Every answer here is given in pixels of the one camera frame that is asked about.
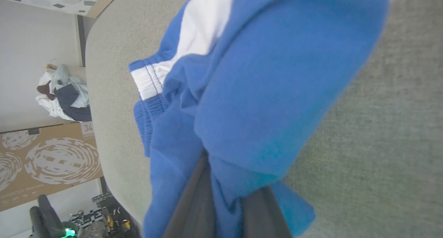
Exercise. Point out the pile of mixed clothes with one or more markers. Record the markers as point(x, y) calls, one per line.
point(64, 96)

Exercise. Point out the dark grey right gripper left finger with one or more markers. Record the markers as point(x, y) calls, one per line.
point(193, 207)

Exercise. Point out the blue and white shorts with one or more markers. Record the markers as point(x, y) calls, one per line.
point(263, 99)

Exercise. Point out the brown printed cardboard box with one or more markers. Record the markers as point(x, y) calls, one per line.
point(48, 162)

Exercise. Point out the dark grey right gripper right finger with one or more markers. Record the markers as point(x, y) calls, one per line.
point(264, 217)

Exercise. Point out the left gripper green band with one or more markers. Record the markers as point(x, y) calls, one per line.
point(71, 231)

